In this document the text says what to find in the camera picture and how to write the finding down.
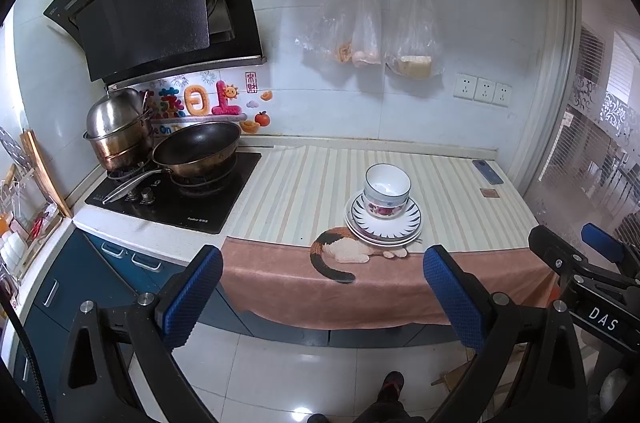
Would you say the blue leaf pattern plate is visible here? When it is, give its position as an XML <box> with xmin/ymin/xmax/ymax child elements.
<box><xmin>350</xmin><ymin>192</ymin><xmax>422</xmax><ymax>240</ymax></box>

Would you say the steel steamer pot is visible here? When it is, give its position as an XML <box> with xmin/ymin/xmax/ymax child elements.
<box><xmin>82</xmin><ymin>87</ymin><xmax>157</xmax><ymax>174</ymax></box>

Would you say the clear plastic bag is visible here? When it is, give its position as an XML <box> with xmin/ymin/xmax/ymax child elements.
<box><xmin>384</xmin><ymin>0</ymin><xmax>445</xmax><ymax>80</ymax></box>
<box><xmin>295</xmin><ymin>0</ymin><xmax>383</xmax><ymax>69</ymax></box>

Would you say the colourful wall sticker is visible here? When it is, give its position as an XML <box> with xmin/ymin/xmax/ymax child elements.
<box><xmin>142</xmin><ymin>72</ymin><xmax>273</xmax><ymax>136</ymax></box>

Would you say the white bowl with dark rim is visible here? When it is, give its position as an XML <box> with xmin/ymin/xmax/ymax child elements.
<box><xmin>364</xmin><ymin>164</ymin><xmax>412</xmax><ymax>207</ymax></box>

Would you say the glass sliding door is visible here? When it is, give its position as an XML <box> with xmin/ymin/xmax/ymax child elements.
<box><xmin>515</xmin><ymin>0</ymin><xmax>640</xmax><ymax>229</ymax></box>

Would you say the person's leg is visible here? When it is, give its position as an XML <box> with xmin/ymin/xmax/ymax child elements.
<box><xmin>306</xmin><ymin>400</ymin><xmax>426</xmax><ymax>423</ymax></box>

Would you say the black frying pan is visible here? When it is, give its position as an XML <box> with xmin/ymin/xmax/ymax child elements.
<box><xmin>102</xmin><ymin>122</ymin><xmax>242</xmax><ymax>204</ymax></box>

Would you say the wooden cutting board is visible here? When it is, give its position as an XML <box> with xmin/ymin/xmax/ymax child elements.
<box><xmin>21</xmin><ymin>129</ymin><xmax>73</xmax><ymax>219</ymax></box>

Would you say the person's dark shoe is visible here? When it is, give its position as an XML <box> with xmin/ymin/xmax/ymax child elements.
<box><xmin>374</xmin><ymin>370</ymin><xmax>406</xmax><ymax>406</ymax></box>

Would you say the white plate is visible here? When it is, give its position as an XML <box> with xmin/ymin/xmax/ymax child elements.
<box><xmin>346</xmin><ymin>213</ymin><xmax>420</xmax><ymax>249</ymax></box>
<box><xmin>345</xmin><ymin>202</ymin><xmax>423</xmax><ymax>245</ymax></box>

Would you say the striped cat print table cloth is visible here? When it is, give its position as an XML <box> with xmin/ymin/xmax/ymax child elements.
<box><xmin>220</xmin><ymin>144</ymin><xmax>558</xmax><ymax>331</ymax></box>

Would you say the wire dish rack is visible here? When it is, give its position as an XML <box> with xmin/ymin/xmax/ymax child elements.
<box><xmin>0</xmin><ymin>128</ymin><xmax>63</xmax><ymax>284</ymax></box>

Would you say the blue phone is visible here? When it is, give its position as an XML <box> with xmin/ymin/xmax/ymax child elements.
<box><xmin>472</xmin><ymin>160</ymin><xmax>503</xmax><ymax>185</ymax></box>

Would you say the black cable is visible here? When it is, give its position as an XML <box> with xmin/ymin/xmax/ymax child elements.
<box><xmin>0</xmin><ymin>298</ymin><xmax>53</xmax><ymax>423</ymax></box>

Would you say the black gas stove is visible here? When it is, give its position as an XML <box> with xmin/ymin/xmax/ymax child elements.
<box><xmin>84</xmin><ymin>150</ymin><xmax>262</xmax><ymax>235</ymax></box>

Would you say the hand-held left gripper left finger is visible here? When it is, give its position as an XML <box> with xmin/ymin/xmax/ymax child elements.
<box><xmin>59</xmin><ymin>244</ymin><xmax>224</xmax><ymax>423</ymax></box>

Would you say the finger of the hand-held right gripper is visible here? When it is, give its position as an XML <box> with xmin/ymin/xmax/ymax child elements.
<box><xmin>581</xmin><ymin>222</ymin><xmax>640</xmax><ymax>282</ymax></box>
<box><xmin>528</xmin><ymin>224</ymin><xmax>582</xmax><ymax>277</ymax></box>

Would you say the blue kitchen cabinet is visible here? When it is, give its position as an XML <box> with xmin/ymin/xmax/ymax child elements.
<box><xmin>10</xmin><ymin>227</ymin><xmax>468</xmax><ymax>423</ymax></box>

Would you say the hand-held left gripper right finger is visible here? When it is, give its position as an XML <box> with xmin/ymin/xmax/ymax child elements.
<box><xmin>422</xmin><ymin>244</ymin><xmax>601</xmax><ymax>423</ymax></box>

